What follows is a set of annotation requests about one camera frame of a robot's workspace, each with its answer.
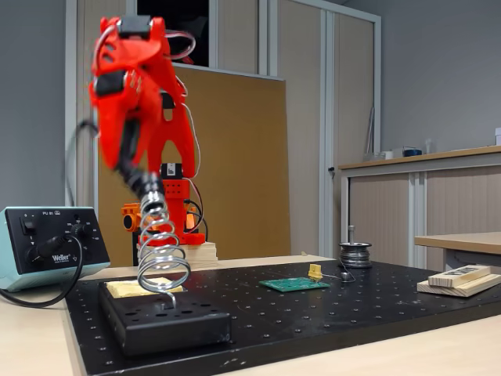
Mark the red gripper with motor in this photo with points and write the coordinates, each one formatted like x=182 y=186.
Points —
x=110 y=117

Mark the black soldering iron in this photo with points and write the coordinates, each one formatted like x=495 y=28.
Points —
x=143 y=186

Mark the red robot arm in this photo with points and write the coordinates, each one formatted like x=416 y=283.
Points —
x=176 y=133

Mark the brown cork pin board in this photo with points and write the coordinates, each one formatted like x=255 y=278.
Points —
x=242 y=156

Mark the teal Weller soldering station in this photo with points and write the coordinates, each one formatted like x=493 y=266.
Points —
x=15 y=274

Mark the black soldering stand base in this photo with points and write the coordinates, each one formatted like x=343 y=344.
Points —
x=176 y=333

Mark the green circuit board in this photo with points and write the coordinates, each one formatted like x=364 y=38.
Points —
x=289 y=284

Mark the orange and black clamp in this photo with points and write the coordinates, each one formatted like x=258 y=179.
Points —
x=129 y=217

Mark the black machine with light strip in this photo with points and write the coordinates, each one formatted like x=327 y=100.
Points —
x=201 y=23

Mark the stacked wooden planks base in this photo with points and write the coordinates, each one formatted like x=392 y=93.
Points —
x=203 y=254

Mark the metal spring iron holder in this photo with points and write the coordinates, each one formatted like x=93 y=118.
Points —
x=148 y=288

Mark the yellow cleaning sponge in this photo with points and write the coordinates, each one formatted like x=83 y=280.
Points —
x=121 y=290

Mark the tall beige shutter cabinet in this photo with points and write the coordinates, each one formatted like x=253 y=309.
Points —
x=348 y=98

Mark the yellow power connector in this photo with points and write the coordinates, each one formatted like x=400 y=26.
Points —
x=314 y=270

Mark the grey leaning metal strip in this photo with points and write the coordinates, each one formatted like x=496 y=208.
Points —
x=370 y=131

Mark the white paper tray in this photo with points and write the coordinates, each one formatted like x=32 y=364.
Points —
x=377 y=156

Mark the small round metal magnet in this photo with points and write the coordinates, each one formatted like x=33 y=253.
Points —
x=346 y=277

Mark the black perforated breadboard plate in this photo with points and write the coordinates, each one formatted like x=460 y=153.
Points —
x=313 y=321

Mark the clear plastic bottle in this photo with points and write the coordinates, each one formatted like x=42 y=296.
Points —
x=427 y=145

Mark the low beige sideboard cabinet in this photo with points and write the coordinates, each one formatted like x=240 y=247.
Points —
x=462 y=203

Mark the wooden top side table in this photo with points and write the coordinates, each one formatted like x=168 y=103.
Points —
x=462 y=241

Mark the wooden plank printed KAPLA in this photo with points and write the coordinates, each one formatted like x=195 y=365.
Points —
x=458 y=275

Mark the plain wooden plank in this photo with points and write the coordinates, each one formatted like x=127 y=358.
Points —
x=462 y=291

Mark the metal spool post screw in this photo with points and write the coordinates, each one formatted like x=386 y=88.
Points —
x=353 y=234

